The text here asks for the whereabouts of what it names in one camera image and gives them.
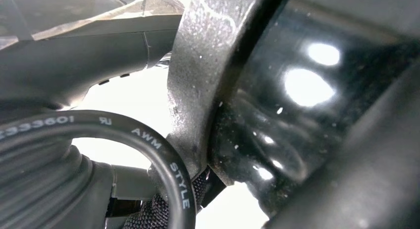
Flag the grey rough robot body part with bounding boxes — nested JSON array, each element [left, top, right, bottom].
[[165, 0, 273, 180]]

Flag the black glossy robot body panel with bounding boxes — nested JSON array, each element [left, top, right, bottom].
[[207, 0, 420, 218]]

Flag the black printed cable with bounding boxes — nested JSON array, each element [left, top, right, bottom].
[[0, 110, 198, 229]]

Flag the black braided cable sleeve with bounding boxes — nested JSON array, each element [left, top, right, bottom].
[[123, 170, 209, 229]]

